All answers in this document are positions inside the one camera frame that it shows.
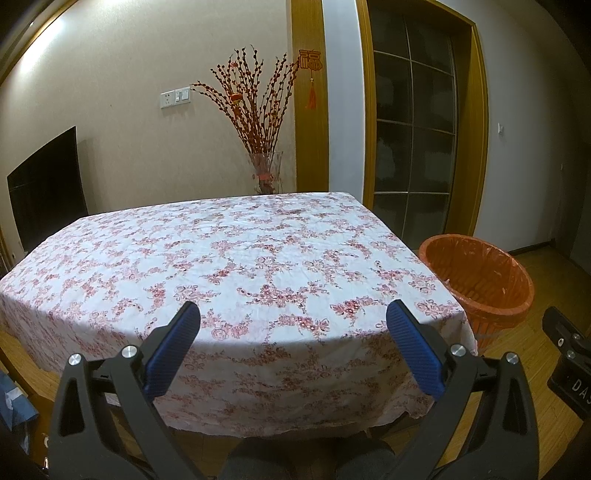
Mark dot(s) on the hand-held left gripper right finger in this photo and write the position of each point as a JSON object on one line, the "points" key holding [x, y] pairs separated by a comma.
{"points": [[415, 350]]}

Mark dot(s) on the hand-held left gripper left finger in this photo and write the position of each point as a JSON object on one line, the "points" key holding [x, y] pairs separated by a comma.
{"points": [[171, 350]]}

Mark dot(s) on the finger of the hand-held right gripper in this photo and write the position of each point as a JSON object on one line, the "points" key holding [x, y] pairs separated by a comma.
{"points": [[561, 330]]}

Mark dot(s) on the orange plastic waste basket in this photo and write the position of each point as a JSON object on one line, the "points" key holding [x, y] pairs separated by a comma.
{"points": [[475, 272]]}

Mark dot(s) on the floral tablecloth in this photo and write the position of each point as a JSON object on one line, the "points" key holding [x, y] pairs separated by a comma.
{"points": [[184, 258]]}

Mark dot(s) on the blue cloth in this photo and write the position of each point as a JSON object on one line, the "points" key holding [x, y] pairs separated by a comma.
{"points": [[16, 401]]}

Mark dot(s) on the glass vase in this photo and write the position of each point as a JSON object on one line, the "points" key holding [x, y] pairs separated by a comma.
{"points": [[265, 170]]}

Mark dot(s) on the black television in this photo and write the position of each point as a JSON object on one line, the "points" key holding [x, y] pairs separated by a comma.
{"points": [[46, 189]]}

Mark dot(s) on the sliding glass door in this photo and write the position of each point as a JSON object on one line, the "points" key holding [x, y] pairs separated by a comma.
{"points": [[411, 115]]}

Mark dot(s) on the red decorative branches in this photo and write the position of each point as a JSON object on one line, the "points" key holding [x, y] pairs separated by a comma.
{"points": [[254, 115]]}

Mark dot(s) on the wooden door frame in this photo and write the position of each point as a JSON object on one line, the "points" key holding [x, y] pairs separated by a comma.
{"points": [[480, 138]]}

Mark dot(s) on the wall switch panel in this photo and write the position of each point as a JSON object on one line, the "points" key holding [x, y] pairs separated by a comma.
{"points": [[175, 98]]}

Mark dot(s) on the red tasselled wall ornament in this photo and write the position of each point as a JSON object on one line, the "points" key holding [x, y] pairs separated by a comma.
{"points": [[310, 60]]}

